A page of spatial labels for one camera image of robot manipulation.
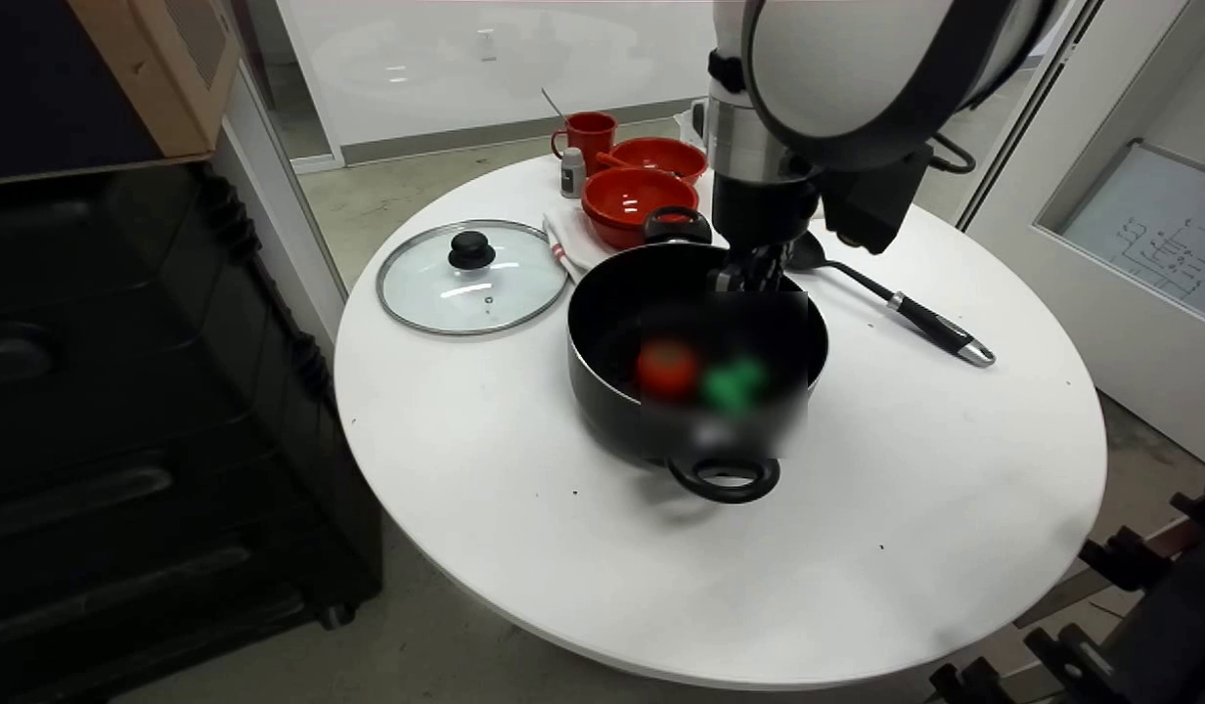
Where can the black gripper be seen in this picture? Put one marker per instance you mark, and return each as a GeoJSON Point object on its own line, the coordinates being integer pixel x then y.
{"type": "Point", "coordinates": [763, 196]}

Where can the black cabinet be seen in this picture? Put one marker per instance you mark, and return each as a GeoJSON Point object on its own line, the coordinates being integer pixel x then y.
{"type": "Point", "coordinates": [172, 475]}

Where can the black serving spoon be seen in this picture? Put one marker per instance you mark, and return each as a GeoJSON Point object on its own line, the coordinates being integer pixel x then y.
{"type": "Point", "coordinates": [942, 330]}

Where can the red bowl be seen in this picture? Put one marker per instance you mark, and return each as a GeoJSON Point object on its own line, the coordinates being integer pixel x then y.
{"type": "Point", "coordinates": [685, 162]}
{"type": "Point", "coordinates": [621, 201]}

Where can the red bowl near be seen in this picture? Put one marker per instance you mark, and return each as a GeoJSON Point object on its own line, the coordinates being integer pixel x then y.
{"type": "Point", "coordinates": [621, 201]}

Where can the white round table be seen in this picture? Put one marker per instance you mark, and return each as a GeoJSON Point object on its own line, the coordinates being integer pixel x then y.
{"type": "Point", "coordinates": [922, 508]}

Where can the green toy vegetable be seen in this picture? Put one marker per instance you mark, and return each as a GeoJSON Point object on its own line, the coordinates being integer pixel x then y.
{"type": "Point", "coordinates": [733, 388]}

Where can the red mug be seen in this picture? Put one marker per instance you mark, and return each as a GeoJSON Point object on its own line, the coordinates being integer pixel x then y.
{"type": "Point", "coordinates": [587, 136]}

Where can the black cooking pot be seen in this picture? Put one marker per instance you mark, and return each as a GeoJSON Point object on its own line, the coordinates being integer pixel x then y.
{"type": "Point", "coordinates": [660, 295]}

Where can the glass pot lid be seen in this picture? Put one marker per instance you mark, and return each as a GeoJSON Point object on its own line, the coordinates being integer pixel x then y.
{"type": "Point", "coordinates": [471, 276]}

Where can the red toy tomato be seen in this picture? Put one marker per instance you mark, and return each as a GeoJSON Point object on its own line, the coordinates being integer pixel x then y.
{"type": "Point", "coordinates": [664, 375]}

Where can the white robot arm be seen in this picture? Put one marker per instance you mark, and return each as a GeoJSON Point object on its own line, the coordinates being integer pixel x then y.
{"type": "Point", "coordinates": [835, 106]}

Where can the red bowl far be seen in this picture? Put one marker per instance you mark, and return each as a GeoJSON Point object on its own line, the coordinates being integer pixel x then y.
{"type": "Point", "coordinates": [685, 162]}

